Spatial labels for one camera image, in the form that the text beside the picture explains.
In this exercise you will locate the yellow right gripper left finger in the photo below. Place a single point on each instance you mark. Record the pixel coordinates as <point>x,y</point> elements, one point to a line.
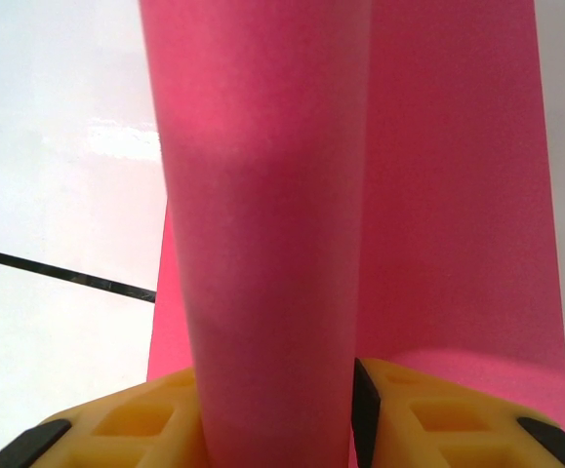
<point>82,453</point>

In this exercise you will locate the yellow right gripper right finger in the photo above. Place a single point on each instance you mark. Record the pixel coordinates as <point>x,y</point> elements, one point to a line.
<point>404,431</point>

